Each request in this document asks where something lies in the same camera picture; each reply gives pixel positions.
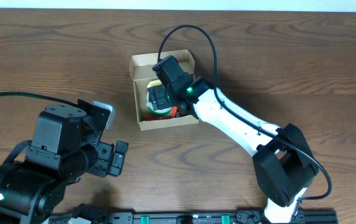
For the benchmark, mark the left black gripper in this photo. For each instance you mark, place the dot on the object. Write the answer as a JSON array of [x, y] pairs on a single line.
[[107, 158]]

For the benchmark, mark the yellow spiral memo pad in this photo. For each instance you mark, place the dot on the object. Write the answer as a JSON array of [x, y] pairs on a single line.
[[154, 83]]

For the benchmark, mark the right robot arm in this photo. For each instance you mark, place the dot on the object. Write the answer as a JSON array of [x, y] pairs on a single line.
[[283, 162]]

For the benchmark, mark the white tape roll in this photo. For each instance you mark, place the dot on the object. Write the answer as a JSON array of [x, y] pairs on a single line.
[[148, 101]]

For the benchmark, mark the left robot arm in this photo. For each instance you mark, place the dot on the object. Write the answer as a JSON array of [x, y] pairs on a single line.
[[66, 144]]

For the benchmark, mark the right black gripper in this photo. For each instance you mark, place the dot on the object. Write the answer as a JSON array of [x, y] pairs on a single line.
[[160, 97]]

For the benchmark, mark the brown cardboard box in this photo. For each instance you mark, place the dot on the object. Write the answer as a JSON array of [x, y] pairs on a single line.
[[141, 74]]

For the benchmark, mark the red box cutter knife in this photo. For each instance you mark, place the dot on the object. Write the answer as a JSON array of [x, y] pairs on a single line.
[[155, 118]]

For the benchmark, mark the green tape roll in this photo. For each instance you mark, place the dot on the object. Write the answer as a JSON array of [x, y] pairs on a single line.
[[163, 112]]

